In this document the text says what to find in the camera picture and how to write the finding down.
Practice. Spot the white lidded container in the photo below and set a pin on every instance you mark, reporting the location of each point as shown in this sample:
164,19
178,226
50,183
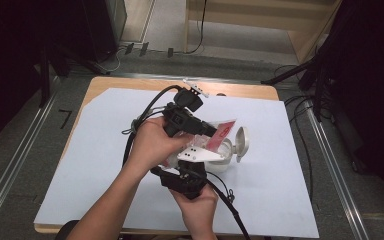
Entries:
241,141

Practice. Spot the wooden table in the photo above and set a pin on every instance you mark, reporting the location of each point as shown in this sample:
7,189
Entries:
130,83

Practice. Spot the white paper sheet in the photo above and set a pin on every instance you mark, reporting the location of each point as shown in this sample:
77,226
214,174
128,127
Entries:
280,186

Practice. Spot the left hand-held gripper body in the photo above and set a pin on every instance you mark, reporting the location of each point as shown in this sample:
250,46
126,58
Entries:
178,120

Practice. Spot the black cabinet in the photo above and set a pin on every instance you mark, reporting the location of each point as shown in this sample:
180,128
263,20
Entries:
100,26

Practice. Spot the black stand leg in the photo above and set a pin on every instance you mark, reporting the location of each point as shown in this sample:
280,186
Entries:
290,73
63,60

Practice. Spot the person's right hand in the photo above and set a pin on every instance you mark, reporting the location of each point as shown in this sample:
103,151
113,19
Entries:
200,210

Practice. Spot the red and white refill pouch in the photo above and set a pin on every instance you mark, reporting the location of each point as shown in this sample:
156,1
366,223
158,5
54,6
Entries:
221,131

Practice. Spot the metal floor rail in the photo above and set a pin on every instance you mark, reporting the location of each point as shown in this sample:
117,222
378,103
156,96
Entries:
336,173
13,180

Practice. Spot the person's dark clothing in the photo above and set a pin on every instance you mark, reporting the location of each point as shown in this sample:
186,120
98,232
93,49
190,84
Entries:
65,231

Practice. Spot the person's left hand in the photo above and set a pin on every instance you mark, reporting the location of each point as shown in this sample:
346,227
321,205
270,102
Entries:
153,146

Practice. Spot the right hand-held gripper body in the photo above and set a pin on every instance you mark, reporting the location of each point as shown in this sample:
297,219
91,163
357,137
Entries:
188,181

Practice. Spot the wooden shelf unit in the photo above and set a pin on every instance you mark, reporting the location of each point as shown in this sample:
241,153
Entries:
246,15

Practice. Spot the dark curtain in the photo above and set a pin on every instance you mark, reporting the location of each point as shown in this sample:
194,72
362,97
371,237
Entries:
373,83
6,66

